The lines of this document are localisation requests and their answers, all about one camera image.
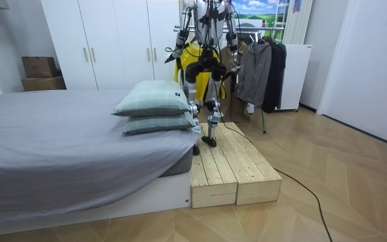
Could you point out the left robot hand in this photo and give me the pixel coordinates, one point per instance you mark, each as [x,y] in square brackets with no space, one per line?
[172,56]

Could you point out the yellow black shirt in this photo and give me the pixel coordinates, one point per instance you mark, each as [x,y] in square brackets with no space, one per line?
[203,87]

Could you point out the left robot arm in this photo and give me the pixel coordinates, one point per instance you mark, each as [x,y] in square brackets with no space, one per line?
[181,37]

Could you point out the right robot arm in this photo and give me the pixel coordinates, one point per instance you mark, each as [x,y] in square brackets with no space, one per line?
[232,38]

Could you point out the robot body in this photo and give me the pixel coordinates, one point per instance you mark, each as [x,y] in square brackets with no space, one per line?
[203,30]

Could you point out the green checked pillow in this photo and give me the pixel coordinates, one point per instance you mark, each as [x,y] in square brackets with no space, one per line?
[153,97]
[160,123]

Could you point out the white wardrobe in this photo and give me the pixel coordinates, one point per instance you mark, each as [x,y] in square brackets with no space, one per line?
[113,40]

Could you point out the robot legs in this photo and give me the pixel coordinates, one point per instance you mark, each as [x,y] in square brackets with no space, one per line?
[214,116]

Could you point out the brown garment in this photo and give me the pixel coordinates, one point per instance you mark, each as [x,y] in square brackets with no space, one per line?
[234,104]

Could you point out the metal clothes rack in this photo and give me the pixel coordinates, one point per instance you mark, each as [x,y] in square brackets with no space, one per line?
[247,29]

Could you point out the grey hooded jacket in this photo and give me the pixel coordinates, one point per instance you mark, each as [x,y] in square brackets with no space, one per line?
[254,74]

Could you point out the black garment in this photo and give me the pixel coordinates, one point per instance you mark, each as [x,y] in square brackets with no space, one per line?
[275,77]

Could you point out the wooden plank platform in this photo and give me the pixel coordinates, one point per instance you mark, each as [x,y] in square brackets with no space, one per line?
[213,174]
[250,168]

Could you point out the wide cardboard box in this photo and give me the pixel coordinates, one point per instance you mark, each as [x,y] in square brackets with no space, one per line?
[44,84]

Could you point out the small cardboard box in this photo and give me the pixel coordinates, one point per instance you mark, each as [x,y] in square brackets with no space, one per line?
[39,67]

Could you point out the grey bed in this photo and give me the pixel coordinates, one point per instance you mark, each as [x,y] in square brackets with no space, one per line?
[62,141]

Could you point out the white door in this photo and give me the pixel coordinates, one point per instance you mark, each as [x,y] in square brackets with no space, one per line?
[365,67]

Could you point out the landscape wall poster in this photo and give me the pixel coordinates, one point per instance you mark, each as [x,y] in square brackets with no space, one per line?
[254,10]

